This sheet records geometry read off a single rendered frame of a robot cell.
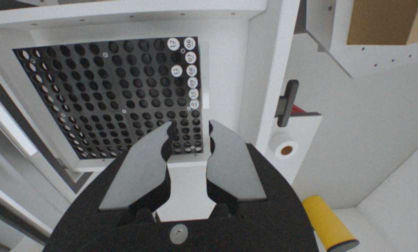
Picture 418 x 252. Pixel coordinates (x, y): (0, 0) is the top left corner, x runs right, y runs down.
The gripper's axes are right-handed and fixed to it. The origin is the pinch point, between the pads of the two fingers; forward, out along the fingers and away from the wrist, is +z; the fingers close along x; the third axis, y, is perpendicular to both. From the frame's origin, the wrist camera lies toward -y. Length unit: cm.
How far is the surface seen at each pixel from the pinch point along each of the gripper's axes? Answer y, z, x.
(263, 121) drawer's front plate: 2.9, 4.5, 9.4
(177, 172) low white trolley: 31.0, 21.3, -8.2
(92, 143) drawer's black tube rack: 6.9, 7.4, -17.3
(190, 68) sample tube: -3.9, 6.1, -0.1
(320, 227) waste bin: 206, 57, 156
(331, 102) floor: 39, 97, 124
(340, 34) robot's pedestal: -9.0, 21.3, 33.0
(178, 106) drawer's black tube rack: 1.2, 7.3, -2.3
